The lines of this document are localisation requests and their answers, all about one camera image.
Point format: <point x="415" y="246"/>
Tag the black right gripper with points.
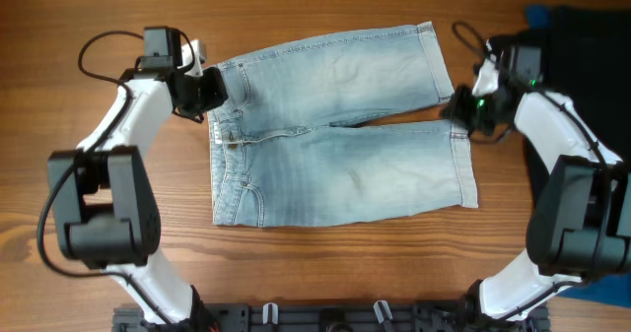
<point x="456" y="113"/>

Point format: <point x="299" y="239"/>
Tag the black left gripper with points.
<point x="218" y="96"/>

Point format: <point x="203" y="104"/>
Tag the light blue denim shorts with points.
<point x="303" y="139"/>

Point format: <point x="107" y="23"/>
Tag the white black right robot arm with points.
<point x="579" y="230"/>

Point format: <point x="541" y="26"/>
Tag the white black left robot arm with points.
<point x="101" y="218"/>

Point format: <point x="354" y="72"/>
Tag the black folded garment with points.
<point x="586" y="56"/>

